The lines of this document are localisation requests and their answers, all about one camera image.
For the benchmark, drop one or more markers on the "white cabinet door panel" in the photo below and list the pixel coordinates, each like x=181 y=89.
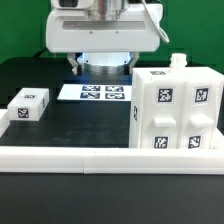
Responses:
x=161 y=116
x=201 y=105

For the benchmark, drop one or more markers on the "white cabinet body box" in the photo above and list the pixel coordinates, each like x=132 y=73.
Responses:
x=178 y=67

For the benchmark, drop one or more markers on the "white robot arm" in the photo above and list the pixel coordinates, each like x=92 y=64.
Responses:
x=110 y=10

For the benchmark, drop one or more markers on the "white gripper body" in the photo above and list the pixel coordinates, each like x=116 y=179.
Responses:
x=71 y=31

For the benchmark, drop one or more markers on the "white L-shaped obstacle frame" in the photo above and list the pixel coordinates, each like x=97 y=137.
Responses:
x=111 y=160

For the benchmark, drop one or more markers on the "white cabinet top block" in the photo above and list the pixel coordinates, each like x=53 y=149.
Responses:
x=29 y=104

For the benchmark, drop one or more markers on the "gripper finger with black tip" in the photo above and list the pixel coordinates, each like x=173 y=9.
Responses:
x=134 y=58
x=73 y=60

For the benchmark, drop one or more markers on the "white marker sheet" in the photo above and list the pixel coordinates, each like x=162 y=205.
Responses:
x=96 y=92

